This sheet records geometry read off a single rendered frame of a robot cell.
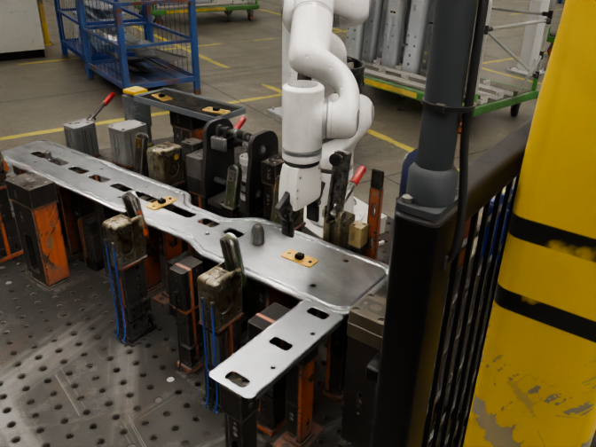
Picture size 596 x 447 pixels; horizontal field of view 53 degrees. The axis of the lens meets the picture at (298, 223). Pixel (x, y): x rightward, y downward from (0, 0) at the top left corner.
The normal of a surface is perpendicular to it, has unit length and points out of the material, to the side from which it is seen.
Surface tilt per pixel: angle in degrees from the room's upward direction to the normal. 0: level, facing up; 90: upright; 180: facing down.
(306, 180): 91
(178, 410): 0
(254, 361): 0
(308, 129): 92
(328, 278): 0
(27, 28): 90
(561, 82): 90
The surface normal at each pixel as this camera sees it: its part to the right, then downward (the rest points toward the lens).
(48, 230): 0.80, 0.29
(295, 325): 0.02, -0.88
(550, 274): -0.60, 0.36
